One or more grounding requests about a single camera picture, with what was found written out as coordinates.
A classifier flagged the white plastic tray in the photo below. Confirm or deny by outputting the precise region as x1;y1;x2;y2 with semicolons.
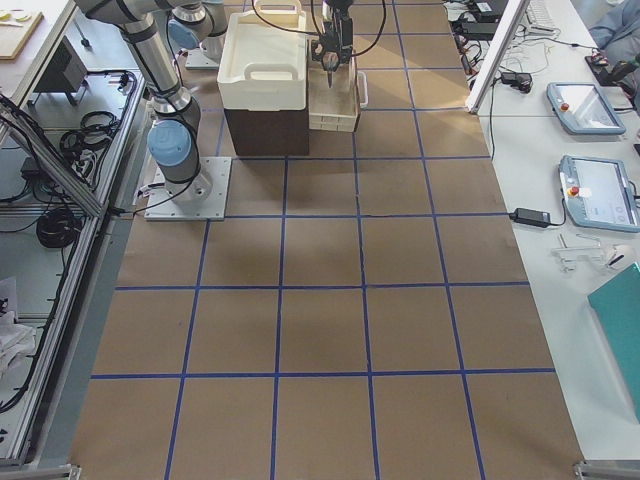
217;1;307;111

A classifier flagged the black power adapter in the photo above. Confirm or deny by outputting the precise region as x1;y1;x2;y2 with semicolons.
509;207;551;228

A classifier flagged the black electronics box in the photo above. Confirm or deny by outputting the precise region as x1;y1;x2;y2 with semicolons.
34;36;88;105

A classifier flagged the wooden drawer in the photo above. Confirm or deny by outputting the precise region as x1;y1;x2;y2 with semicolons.
308;63;368;133

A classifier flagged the blue teach pendant lower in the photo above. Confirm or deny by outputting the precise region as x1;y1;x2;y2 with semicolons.
558;155;639;233

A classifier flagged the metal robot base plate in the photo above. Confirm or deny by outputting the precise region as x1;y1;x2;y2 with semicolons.
143;157;233;221

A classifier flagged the blue teach pendant upper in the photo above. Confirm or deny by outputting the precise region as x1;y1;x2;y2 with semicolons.
546;82;626;135

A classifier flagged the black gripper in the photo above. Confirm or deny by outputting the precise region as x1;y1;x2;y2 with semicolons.
311;0;353;74

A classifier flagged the black cable coil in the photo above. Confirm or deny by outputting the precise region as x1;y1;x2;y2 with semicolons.
35;205;77;250

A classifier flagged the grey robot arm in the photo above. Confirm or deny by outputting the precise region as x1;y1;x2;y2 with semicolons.
77;1;358;197

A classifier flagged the aluminium frame rail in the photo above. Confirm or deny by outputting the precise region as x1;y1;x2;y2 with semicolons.
465;0;529;114

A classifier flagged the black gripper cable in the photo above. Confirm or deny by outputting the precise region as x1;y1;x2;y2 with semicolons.
308;0;389;60

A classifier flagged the dark wooden drawer cabinet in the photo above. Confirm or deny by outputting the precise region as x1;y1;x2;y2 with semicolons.
224;108;309;157

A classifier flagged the clear acrylic stand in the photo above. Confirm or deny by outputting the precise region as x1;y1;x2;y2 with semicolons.
551;234;630;273

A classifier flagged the blue teach pendant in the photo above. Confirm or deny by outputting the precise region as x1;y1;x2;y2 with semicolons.
546;82;626;135
558;155;639;233

